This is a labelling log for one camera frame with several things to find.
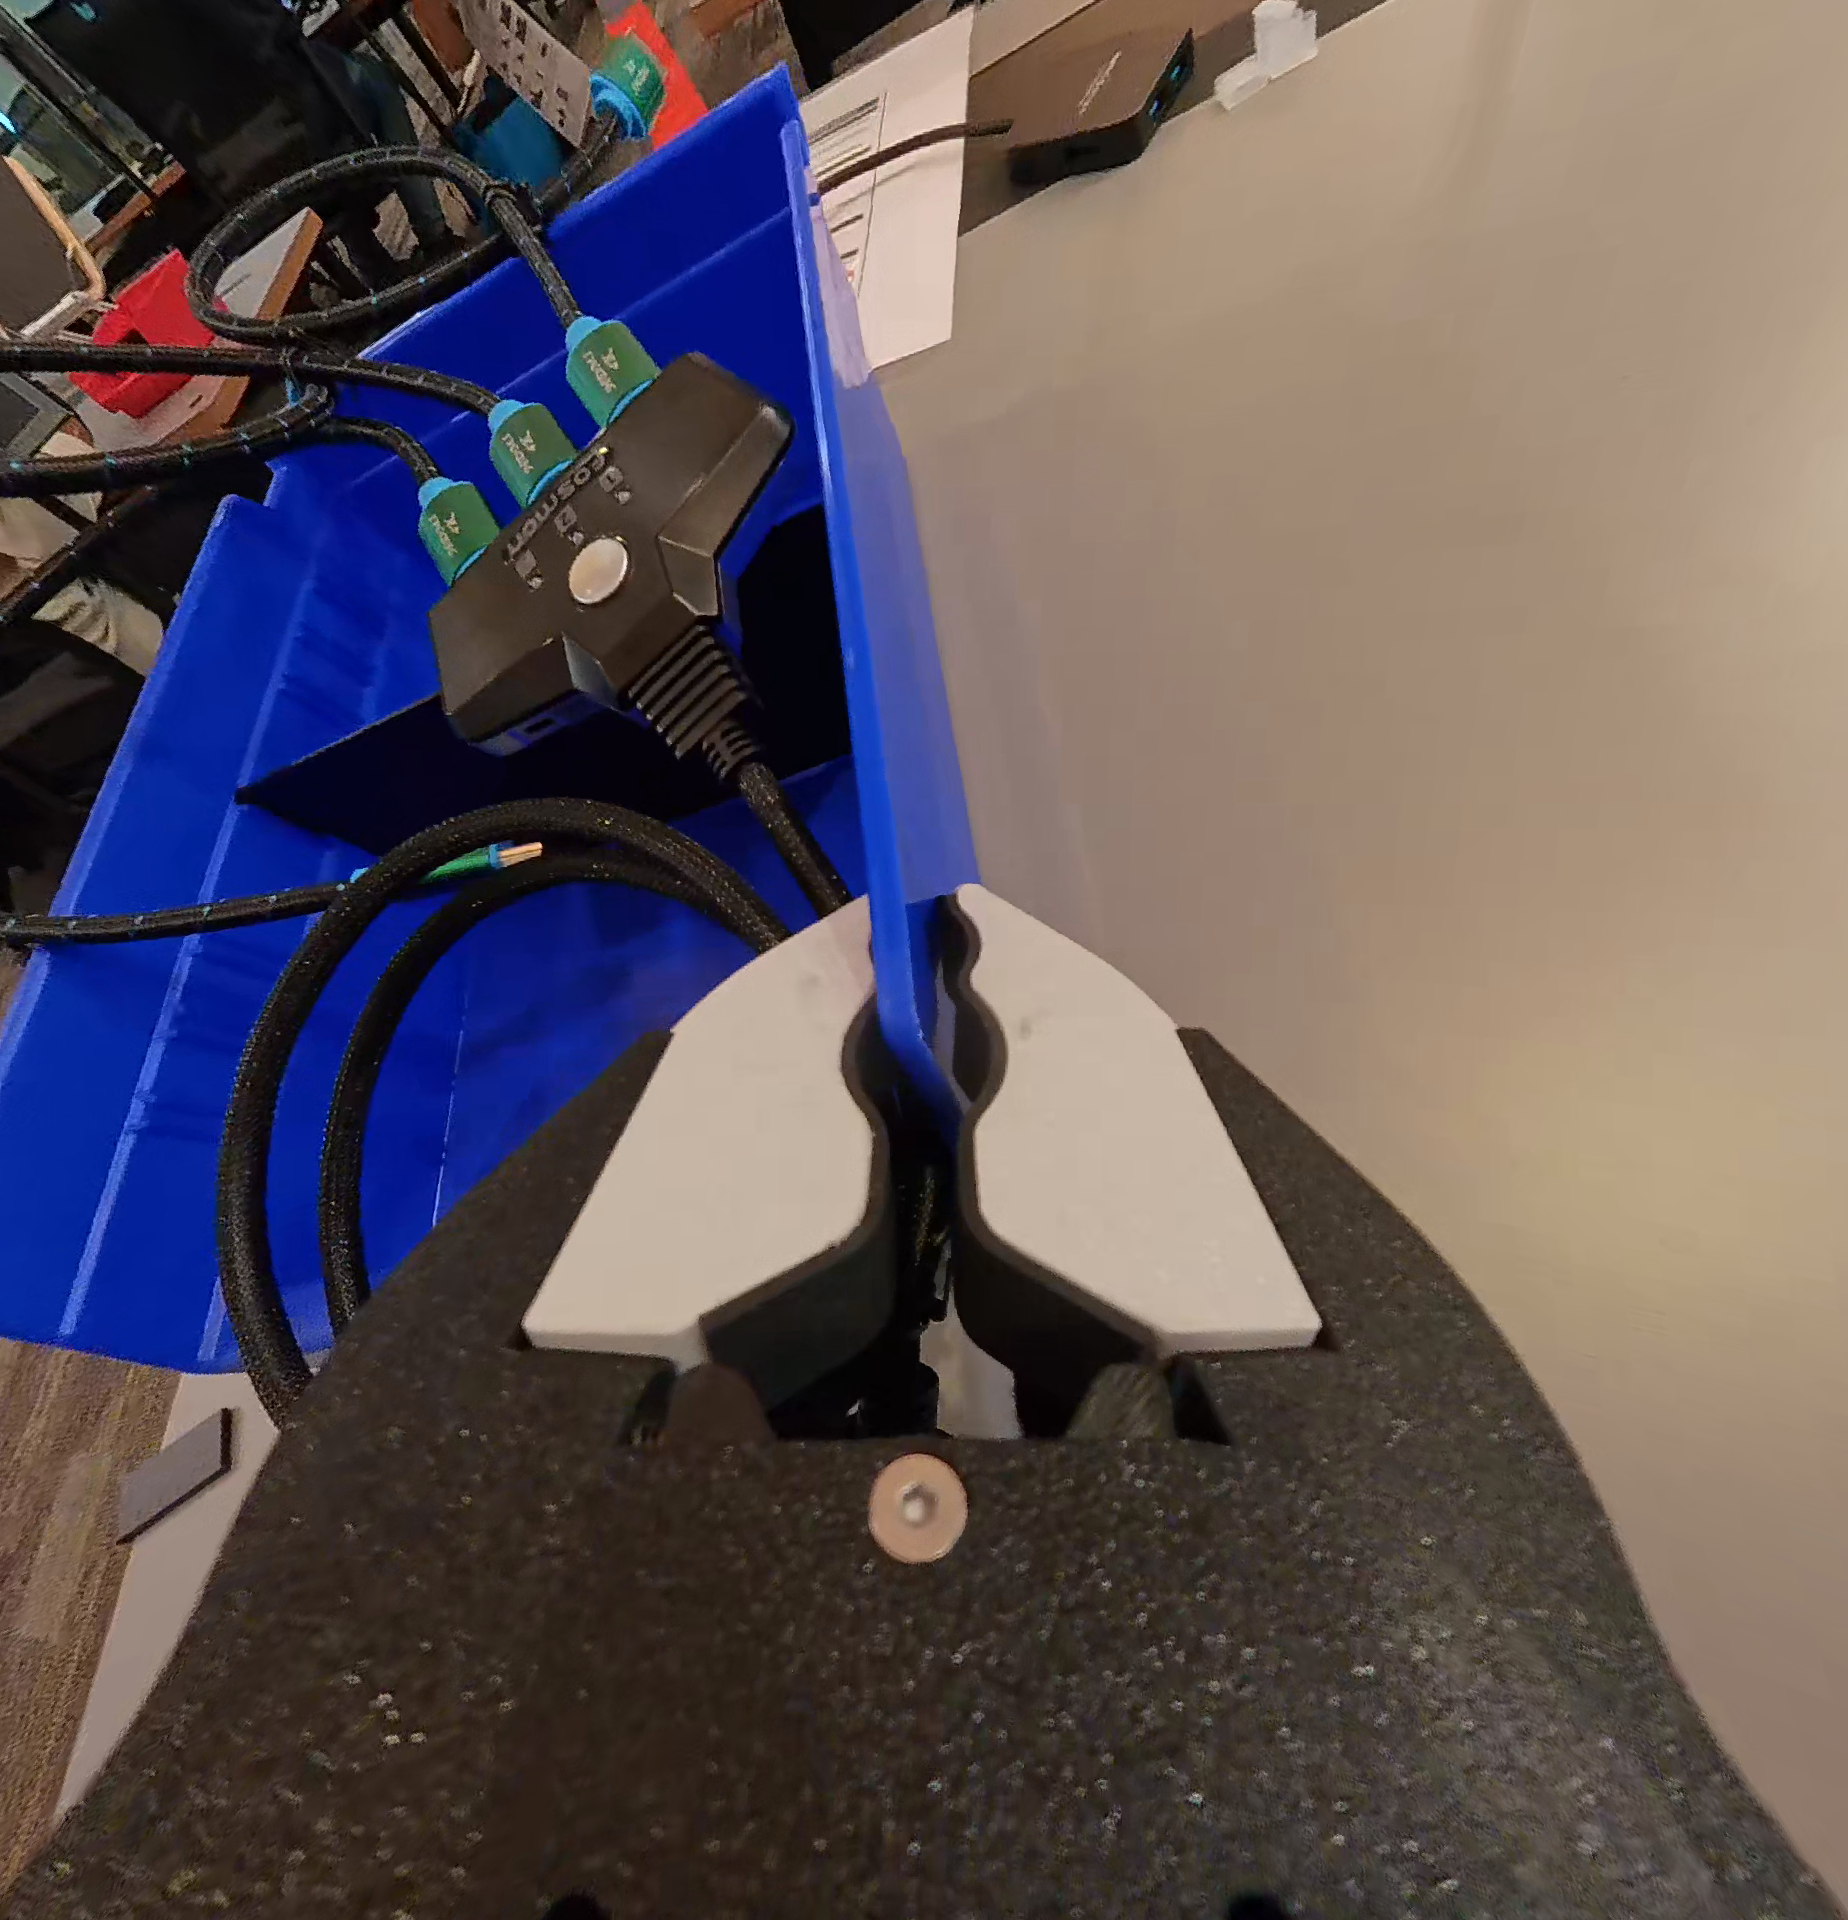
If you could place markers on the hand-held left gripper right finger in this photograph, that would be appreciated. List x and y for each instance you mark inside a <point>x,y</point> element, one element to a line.
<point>1120,1170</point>

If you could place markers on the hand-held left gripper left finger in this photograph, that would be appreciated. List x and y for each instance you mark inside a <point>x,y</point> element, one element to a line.
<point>715,1170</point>

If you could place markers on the black switch hub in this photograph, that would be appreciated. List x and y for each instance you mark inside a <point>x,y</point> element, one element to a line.
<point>669,450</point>

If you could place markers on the blue plastic bin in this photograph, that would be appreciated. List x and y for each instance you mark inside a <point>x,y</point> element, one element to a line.
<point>684,301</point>

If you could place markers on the grey flat strip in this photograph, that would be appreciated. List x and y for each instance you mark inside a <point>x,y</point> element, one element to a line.
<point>174,1477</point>

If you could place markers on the printed paper sheet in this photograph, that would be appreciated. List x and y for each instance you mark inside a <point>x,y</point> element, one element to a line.
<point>894,226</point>

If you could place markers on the red plastic bin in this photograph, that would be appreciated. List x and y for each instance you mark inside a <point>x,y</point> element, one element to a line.
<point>144,331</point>

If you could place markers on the flat black dock device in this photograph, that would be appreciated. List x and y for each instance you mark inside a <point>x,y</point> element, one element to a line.
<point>1090,106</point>

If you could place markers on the small white plastic piece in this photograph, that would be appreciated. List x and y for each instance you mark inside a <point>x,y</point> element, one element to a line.
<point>1277,36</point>

